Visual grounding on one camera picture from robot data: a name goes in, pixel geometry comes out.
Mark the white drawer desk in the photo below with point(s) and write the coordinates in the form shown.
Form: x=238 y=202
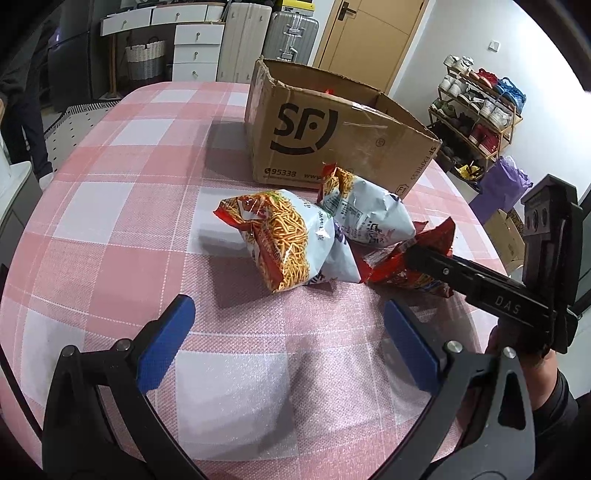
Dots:
x=184 y=37

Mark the beige suitcase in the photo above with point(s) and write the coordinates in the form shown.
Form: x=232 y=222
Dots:
x=242 y=41

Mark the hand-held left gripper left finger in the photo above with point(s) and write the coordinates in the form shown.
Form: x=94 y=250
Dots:
x=166 y=341

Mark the person's right forearm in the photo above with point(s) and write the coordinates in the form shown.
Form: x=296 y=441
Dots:
x=565 y=415

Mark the silver suitcase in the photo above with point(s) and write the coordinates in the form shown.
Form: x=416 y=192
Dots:
x=291 y=39

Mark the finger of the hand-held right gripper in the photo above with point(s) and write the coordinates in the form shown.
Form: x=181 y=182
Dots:
x=461 y=274

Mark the purple plastic bag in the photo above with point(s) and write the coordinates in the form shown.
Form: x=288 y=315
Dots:
x=503 y=184

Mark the shoe rack with shoes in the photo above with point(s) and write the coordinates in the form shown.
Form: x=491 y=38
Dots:
x=489 y=101

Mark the white black patterned rug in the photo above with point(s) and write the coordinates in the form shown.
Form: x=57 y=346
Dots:
x=74 y=124

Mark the dark grey refrigerator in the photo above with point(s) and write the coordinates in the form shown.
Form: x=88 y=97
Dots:
x=74 y=60

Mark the yellow shoe box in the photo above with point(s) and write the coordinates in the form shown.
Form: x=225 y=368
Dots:
x=300 y=4

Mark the white orange noodle snack bag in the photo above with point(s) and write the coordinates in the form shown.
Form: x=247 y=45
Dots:
x=364 y=212
x=281 y=235

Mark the wooden door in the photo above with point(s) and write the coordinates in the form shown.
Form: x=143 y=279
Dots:
x=369 y=41

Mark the small cardboard box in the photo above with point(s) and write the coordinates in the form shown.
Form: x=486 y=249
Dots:
x=508 y=240

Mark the grey white laundry basket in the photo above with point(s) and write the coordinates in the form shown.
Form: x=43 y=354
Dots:
x=145 y=60

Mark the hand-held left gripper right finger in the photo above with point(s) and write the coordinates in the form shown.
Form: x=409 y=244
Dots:
x=411 y=350

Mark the pink plaid tablecloth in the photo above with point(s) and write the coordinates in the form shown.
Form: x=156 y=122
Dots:
x=138 y=207

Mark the brown cardboard box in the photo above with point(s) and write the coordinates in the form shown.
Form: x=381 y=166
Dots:
x=323 y=138

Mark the white low cabinet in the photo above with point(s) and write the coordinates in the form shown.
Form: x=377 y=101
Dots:
x=11 y=184

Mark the white wall switch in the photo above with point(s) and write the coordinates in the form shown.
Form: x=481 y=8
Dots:
x=494 y=45

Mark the wooden shoe rack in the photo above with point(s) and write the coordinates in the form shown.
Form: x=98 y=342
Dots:
x=471 y=120

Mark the person's right hand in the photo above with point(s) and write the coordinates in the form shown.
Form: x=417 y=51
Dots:
x=547 y=374

